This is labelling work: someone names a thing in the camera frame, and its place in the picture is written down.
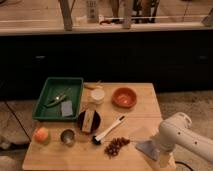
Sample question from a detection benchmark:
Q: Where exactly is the orange peach fruit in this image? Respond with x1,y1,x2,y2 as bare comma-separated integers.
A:
34,127,50,144

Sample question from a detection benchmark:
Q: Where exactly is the yellow item behind container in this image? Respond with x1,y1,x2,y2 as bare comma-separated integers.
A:
84,80,102,90

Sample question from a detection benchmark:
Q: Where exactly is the grey towel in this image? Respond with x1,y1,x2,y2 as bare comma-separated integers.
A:
135,140,159,161

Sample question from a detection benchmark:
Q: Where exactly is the grey sponge in tray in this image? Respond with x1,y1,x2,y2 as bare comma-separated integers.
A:
61,101,73,117

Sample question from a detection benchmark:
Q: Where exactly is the pile of brown nuts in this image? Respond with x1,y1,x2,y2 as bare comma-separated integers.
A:
104,137,130,157

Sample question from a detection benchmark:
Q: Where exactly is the wooden block on plate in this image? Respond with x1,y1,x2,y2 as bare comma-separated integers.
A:
82,109,94,133

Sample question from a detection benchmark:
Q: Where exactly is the black cable on floor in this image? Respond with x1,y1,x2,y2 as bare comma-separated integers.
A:
175,161,195,171

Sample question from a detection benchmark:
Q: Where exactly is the white handled black brush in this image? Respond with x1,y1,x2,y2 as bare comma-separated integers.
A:
92,116,124,145

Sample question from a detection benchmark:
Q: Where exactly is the white round container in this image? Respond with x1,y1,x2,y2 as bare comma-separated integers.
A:
90,88,105,104

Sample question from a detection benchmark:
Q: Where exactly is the black cable left floor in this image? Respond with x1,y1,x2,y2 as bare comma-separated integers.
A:
0,96,32,143

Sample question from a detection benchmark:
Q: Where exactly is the green plastic tray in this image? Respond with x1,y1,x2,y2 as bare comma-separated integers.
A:
32,77,83,122

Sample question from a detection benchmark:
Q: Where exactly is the red orange bowl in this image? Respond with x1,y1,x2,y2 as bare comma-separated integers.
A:
112,87,137,108

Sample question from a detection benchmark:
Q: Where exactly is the small metal cup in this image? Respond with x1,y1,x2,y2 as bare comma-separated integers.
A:
60,129,75,146

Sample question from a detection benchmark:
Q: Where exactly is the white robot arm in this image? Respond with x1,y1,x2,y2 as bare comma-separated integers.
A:
153,112,213,168

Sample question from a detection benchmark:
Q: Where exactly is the green spoon in tray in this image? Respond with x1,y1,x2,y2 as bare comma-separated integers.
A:
45,88,70,108

